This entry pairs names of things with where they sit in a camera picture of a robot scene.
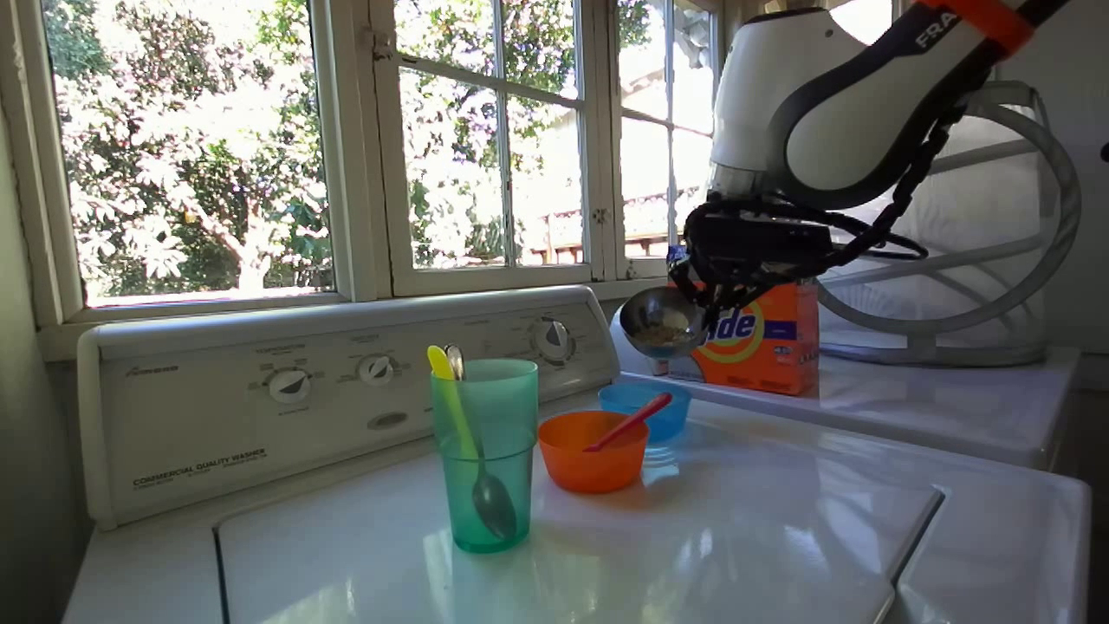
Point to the white washer control panel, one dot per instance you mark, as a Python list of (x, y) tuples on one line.
[(185, 402)]

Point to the white washing machine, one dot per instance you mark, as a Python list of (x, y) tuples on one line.
[(1015, 520)]

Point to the white washer dial knob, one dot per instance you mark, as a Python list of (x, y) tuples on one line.
[(555, 342), (378, 367), (287, 381)]

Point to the white washer lid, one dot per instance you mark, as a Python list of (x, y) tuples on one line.
[(647, 557)]

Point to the white framed window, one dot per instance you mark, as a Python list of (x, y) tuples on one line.
[(358, 151)]

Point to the silver metal bowl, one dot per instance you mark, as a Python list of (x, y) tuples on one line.
[(661, 323)]

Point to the green translucent plastic cup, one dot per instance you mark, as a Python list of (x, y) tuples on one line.
[(508, 402)]

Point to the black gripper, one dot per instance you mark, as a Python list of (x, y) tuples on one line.
[(756, 245)]

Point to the oval washer panel button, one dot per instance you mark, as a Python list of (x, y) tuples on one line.
[(391, 421)]

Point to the orange Tide detergent box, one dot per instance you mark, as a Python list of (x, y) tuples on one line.
[(774, 346)]

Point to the orange plastic bowl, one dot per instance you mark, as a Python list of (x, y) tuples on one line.
[(590, 470)]

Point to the blue plastic bowl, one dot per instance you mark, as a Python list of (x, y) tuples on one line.
[(671, 416)]

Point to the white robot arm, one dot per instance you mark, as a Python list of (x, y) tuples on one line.
[(784, 71)]

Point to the white dryer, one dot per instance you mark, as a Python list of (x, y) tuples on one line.
[(924, 402)]

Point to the red plastic spoon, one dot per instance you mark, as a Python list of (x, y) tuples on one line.
[(630, 421)]

